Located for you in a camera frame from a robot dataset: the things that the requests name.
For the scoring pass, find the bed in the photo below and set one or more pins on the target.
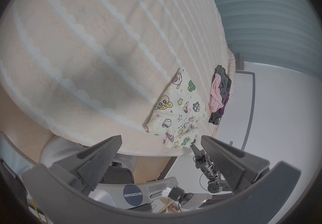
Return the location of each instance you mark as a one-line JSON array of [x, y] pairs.
[[100, 54]]

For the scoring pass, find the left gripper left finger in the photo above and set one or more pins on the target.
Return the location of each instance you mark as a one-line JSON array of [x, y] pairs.
[[98, 162]]

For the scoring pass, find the grey garment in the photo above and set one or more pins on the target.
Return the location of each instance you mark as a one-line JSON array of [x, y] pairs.
[[220, 70]]

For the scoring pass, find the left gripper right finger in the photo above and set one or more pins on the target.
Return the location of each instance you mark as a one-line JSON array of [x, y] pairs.
[[231, 165]]

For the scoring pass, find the cream pillow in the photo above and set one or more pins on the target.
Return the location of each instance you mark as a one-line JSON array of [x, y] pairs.
[[231, 64]]

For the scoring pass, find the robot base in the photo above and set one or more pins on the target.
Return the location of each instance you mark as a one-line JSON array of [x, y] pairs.
[[63, 147]]

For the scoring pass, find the pink garment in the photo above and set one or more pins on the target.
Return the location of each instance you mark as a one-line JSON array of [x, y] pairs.
[[215, 94]]

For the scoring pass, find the white printed pyjama top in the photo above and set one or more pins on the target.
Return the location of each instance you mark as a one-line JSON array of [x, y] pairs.
[[181, 112]]

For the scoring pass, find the purple garment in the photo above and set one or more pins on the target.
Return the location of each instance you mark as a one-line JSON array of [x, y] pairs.
[[227, 98]]

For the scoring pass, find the blue-green curtain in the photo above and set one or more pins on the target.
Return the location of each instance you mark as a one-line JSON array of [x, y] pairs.
[[264, 17]]

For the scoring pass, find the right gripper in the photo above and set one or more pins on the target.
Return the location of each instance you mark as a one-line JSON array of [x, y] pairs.
[[201, 159]]

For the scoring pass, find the black garment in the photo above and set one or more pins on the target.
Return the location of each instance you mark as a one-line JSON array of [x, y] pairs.
[[227, 84], [216, 117]]

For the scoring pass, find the grey bedside table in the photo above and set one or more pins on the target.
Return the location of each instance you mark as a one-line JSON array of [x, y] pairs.
[[240, 61]]

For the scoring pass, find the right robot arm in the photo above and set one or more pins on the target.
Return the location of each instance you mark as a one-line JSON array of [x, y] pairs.
[[213, 172]]

